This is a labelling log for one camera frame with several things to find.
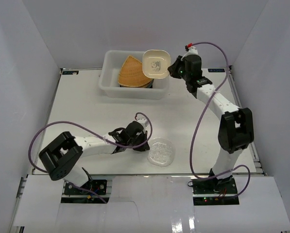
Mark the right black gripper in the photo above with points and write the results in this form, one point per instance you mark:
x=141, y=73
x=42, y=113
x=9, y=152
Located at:
x=172, y=70

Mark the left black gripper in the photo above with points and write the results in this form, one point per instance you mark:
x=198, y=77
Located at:
x=142, y=141

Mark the clear glass plate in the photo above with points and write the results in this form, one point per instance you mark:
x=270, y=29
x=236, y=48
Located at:
x=161, y=153

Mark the cream panda square dish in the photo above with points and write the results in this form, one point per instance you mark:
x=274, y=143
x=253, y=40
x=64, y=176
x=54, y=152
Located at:
x=155, y=64

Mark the floral patterned brown-rim plate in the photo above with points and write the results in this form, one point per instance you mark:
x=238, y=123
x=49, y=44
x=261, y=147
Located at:
x=148, y=85

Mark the woven bamboo fan tray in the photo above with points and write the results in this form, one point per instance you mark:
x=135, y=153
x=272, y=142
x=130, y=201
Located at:
x=131, y=74

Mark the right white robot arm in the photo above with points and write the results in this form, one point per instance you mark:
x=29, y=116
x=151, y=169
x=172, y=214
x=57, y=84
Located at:
x=236, y=130

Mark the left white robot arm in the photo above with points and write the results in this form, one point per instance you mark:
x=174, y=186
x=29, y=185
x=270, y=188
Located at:
x=60, y=156

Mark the white plastic bin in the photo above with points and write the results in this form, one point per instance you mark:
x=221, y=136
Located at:
x=108, y=81

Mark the right blue table label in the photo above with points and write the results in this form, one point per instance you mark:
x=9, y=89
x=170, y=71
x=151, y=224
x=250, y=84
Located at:
x=216, y=70

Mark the blue table label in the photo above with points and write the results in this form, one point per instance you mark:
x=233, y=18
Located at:
x=216, y=70
x=70, y=72

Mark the left blue table label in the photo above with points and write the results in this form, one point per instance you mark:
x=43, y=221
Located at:
x=70, y=72

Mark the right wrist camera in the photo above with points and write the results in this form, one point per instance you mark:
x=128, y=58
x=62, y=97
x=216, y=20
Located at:
x=190, y=50

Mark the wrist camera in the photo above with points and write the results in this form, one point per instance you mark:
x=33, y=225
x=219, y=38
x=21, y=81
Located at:
x=143, y=121
x=190, y=50

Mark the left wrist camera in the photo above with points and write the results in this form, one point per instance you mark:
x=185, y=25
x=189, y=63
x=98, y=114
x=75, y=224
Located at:
x=143, y=121

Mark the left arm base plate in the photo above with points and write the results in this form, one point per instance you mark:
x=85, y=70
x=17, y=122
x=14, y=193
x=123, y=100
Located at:
x=93, y=192

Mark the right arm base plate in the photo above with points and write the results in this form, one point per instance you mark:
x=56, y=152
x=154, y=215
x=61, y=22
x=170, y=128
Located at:
x=206, y=193

